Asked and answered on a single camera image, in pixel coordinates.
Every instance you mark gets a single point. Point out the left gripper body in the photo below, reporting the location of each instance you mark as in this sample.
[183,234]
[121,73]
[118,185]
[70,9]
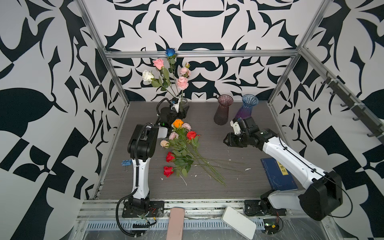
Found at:
[174,116]

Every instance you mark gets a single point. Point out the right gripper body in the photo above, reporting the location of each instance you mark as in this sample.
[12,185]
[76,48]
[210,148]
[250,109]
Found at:
[241,140]

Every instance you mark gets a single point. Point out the maroon glass vase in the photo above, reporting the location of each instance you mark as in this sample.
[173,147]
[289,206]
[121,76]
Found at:
[222,113]

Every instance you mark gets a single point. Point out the large pink peony flower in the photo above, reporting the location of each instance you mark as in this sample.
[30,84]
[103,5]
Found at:
[182,84]

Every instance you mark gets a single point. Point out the white rose flower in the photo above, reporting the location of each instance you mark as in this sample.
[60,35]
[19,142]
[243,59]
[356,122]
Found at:
[147,76]

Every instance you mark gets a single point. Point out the pink rose flower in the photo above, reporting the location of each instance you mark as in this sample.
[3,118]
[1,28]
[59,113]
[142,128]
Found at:
[159,64]

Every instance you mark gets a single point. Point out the blue rose flower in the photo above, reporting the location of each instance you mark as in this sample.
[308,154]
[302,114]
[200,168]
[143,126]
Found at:
[170,52]

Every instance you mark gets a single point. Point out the clear glass vase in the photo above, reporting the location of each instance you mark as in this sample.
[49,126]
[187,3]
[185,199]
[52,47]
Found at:
[182,105]

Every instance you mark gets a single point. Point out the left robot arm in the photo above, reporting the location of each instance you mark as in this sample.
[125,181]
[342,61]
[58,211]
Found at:
[141,148]

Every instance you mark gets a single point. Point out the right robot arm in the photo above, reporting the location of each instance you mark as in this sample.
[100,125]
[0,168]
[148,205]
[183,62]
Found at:
[322,191]

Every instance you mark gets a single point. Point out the blue purple glass vase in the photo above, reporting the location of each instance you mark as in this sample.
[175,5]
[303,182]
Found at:
[249,101]

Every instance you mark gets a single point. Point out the small pink flower sprig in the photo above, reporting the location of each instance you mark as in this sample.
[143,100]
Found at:
[185,71]

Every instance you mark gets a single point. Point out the blue book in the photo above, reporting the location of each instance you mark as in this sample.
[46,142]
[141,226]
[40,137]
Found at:
[279,177]

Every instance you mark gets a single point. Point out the blue binder clip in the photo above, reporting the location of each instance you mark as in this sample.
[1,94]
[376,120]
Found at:
[126,164]

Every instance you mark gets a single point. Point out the white phone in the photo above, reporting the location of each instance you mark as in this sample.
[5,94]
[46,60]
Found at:
[239,223]

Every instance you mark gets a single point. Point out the circuit board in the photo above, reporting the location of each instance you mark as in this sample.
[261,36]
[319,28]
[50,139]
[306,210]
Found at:
[274,227]

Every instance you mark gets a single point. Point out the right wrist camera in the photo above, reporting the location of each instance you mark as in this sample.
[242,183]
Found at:
[236,127]

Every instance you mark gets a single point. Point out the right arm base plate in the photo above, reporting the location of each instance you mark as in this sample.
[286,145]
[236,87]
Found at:
[255,207]

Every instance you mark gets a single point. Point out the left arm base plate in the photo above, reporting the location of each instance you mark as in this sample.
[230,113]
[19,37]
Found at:
[148,209]

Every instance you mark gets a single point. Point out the wall hook rail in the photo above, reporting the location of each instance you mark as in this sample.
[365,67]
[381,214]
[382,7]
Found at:
[361,111]

